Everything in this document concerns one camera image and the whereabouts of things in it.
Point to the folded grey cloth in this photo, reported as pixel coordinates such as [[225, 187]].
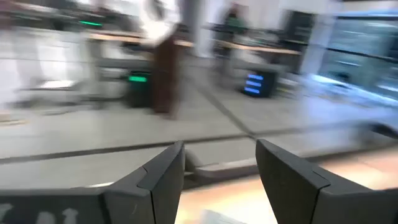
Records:
[[224, 169]]

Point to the wooden background desk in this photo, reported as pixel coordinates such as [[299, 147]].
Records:
[[264, 49]]

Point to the computer tower with blue lights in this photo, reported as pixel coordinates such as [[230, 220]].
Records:
[[259, 84]]

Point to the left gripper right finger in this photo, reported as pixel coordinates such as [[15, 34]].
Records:
[[298, 193]]

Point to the black aluminium table frame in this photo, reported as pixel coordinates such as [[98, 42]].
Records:
[[217, 183]]

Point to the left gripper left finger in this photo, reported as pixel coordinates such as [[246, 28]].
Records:
[[155, 193]]

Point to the green exit sign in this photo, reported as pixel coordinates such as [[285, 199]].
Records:
[[90, 23]]

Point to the black cabinet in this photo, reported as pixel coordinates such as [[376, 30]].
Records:
[[298, 31]]

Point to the black box with green light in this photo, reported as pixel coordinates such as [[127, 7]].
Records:
[[138, 93]]

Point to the person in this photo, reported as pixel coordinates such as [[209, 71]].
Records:
[[234, 23], [166, 77]]

